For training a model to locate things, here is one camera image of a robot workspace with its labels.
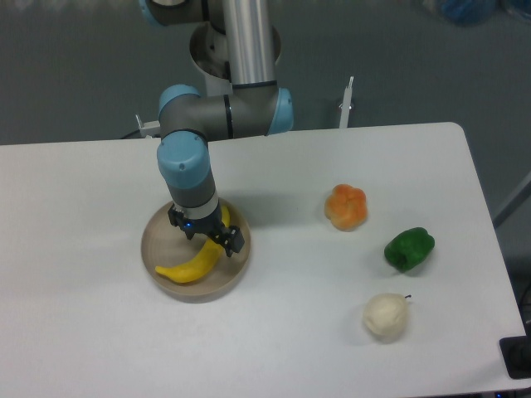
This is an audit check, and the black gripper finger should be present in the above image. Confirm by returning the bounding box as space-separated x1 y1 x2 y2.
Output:
168 203 187 231
207 226 244 257

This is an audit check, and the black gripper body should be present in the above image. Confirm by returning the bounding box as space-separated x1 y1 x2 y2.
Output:
183 206 224 240

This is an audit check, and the yellow toy banana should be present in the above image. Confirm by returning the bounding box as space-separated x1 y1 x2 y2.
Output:
154 205 232 284

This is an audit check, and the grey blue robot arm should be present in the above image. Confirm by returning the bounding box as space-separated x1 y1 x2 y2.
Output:
139 1 294 255

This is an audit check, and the beige round plate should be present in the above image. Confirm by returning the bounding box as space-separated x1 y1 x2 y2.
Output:
141 199 251 303

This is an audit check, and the orange toy pumpkin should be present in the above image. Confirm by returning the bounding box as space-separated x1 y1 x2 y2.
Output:
324 184 368 231

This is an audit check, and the white toy pear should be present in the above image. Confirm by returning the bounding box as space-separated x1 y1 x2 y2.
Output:
363 293 409 340

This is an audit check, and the green toy bell pepper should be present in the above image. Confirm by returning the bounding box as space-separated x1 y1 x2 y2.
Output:
384 227 436 272

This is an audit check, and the black device at table edge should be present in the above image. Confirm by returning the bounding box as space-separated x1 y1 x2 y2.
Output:
499 336 530 380

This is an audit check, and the blue plastic bag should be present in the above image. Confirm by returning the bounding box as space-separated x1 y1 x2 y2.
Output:
436 0 498 26

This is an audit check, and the white left mounting bracket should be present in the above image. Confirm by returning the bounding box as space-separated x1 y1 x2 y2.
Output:
135 114 160 138

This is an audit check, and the white mounting bracket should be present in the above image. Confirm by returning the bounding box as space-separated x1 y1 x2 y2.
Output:
135 114 160 138
339 75 354 129

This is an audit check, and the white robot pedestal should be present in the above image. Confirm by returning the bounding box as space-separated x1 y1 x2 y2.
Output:
190 14 278 100

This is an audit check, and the white right mounting bracket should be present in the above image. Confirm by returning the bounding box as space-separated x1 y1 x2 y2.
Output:
339 75 354 129

